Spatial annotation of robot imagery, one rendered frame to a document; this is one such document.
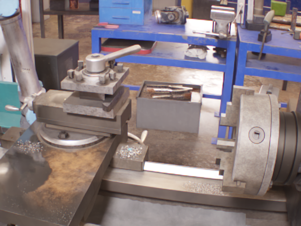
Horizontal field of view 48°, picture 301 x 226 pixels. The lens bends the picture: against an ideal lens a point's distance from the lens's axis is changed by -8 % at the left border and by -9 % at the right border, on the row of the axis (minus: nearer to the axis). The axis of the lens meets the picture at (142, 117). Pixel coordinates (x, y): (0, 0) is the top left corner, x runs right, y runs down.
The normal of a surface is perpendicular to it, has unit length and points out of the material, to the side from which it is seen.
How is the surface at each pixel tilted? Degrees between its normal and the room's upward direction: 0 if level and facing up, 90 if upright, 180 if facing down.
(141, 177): 0
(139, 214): 10
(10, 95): 90
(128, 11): 90
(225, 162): 20
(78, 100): 0
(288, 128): 28
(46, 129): 0
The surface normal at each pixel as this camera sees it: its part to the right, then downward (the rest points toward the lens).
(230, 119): -0.21, 0.30
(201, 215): 0.04, -0.78
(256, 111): -0.07, -0.63
